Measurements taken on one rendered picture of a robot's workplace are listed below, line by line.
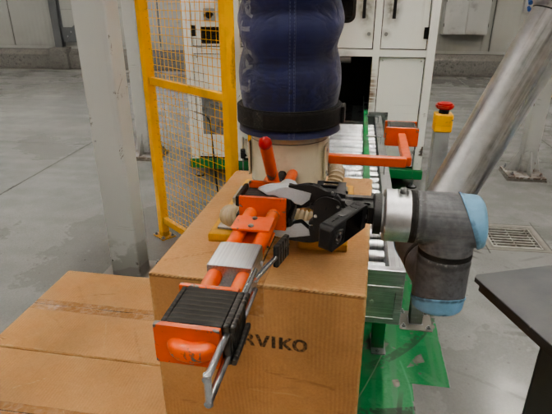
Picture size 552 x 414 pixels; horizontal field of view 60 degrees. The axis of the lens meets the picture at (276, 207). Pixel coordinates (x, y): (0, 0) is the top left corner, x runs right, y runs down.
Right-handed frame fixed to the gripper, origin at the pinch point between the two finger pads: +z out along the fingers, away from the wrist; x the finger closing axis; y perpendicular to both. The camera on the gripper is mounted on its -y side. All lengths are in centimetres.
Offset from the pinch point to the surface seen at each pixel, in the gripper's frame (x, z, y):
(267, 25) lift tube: 29.3, 2.7, 17.9
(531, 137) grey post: -72, -161, 345
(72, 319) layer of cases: -54, 64, 30
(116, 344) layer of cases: -54, 46, 22
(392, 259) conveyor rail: -48, -30, 73
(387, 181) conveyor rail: -48, -32, 150
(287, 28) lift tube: 28.8, -1.3, 17.0
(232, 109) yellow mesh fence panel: -14, 42, 141
